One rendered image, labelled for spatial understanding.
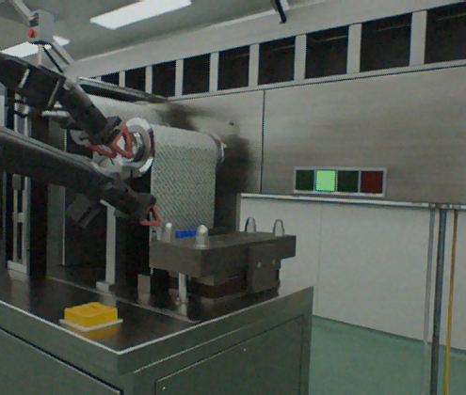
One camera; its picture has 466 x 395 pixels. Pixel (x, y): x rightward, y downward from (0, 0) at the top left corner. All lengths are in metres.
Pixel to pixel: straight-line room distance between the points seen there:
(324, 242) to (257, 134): 2.56
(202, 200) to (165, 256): 0.27
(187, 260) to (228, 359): 0.22
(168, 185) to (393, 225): 2.63
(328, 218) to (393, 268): 0.65
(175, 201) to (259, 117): 0.36
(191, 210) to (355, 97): 0.51
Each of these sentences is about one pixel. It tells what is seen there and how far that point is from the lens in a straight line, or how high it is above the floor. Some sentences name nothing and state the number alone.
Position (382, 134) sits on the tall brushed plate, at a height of 1.30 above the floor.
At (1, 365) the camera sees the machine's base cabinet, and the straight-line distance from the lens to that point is 1.18.
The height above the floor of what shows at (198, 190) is 1.15.
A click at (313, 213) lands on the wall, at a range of 3.78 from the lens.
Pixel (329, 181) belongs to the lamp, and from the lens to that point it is 1.14.
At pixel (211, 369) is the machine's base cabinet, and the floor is 0.80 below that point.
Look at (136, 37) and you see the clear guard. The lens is 1.72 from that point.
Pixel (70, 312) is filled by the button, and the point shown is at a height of 0.92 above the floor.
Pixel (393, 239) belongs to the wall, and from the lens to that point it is 3.54.
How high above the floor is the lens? 1.17
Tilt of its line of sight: 3 degrees down
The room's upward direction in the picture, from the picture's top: 2 degrees clockwise
